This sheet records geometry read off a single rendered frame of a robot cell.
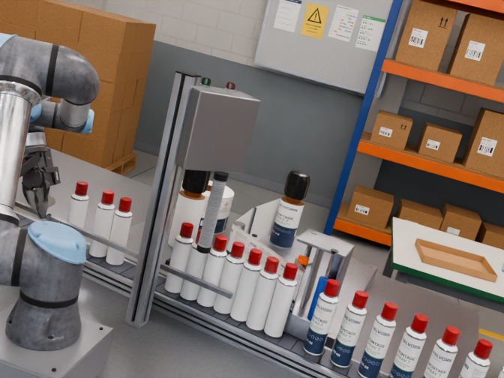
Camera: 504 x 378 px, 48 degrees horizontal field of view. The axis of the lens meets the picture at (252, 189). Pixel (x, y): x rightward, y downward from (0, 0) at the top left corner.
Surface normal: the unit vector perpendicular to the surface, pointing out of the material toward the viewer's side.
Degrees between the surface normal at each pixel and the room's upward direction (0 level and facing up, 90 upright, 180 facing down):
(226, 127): 90
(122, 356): 0
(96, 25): 90
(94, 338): 3
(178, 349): 0
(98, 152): 90
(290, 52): 90
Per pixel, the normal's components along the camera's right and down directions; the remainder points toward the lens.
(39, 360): 0.22, -0.95
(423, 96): -0.23, 0.22
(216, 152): 0.52, 0.37
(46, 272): 0.26, 0.29
